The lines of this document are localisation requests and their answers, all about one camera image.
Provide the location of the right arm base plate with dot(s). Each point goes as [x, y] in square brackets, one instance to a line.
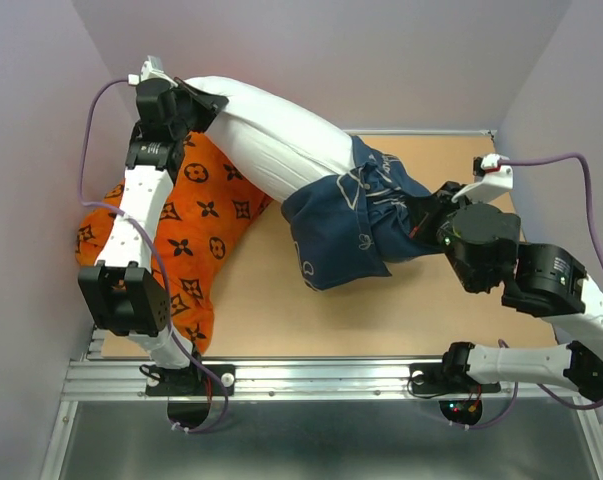
[431, 378]

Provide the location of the white pillow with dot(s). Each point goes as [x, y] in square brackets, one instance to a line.
[279, 146]

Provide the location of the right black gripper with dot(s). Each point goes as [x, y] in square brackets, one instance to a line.
[431, 213]

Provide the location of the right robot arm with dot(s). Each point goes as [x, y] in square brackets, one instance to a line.
[549, 284]

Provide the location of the blue pillowcase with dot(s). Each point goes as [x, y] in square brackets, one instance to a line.
[351, 226]

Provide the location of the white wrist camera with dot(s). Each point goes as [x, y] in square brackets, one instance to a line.
[152, 68]
[493, 177]

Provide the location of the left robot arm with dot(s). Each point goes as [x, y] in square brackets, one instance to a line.
[119, 289]

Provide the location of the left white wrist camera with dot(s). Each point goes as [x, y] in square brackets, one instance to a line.
[152, 68]

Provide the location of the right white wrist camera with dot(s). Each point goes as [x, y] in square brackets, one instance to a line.
[493, 177]

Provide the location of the aluminium front rail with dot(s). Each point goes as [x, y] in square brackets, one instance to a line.
[257, 380]

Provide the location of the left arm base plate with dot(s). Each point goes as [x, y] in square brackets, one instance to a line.
[189, 381]

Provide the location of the orange patterned blanket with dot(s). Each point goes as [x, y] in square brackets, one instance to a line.
[208, 212]

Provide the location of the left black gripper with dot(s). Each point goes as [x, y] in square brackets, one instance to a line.
[206, 101]

